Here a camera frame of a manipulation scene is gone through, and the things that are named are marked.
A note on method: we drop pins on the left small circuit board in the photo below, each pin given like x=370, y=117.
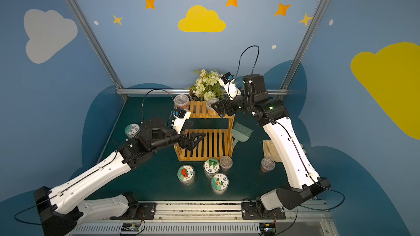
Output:
x=130, y=228

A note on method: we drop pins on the jar with strawberry lid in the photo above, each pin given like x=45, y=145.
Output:
x=186, y=175

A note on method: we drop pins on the clear seed cup orange base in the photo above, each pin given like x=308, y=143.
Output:
x=209, y=104

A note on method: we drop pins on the jar with green tree lid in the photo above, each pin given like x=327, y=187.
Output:
x=211, y=167

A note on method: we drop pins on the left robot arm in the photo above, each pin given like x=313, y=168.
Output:
x=64, y=207

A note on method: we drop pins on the clear seed cup near shelf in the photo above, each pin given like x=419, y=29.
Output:
x=226, y=163

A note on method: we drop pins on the jar with floral lid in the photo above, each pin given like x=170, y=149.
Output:
x=132, y=130

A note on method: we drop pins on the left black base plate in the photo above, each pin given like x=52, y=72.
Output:
x=141, y=210

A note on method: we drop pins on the aluminium mounting rail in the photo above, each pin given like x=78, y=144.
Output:
x=214, y=218

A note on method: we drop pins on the jar with pineapple lid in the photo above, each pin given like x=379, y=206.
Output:
x=219, y=183

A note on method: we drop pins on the small circuit board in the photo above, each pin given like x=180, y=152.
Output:
x=267, y=229
x=130, y=228

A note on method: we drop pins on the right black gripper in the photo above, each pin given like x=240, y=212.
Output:
x=226, y=105

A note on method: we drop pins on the clear seed cup red base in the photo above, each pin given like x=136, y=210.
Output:
x=182, y=101

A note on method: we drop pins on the beige work glove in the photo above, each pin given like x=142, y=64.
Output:
x=270, y=151

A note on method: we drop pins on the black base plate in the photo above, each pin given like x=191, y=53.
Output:
x=254, y=211
x=141, y=210

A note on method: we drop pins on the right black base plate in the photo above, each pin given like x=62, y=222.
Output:
x=254, y=211

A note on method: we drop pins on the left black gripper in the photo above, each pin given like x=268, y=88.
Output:
x=184, y=139

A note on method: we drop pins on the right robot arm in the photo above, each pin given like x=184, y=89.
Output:
x=304, y=182

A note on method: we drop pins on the wooden slatted shelf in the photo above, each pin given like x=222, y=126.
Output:
x=217, y=142

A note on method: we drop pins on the right small circuit board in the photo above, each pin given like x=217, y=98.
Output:
x=267, y=229

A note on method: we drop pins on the potted white flower bouquet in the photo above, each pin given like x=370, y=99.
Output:
x=206, y=86

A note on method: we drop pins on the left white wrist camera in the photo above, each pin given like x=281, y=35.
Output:
x=180, y=117

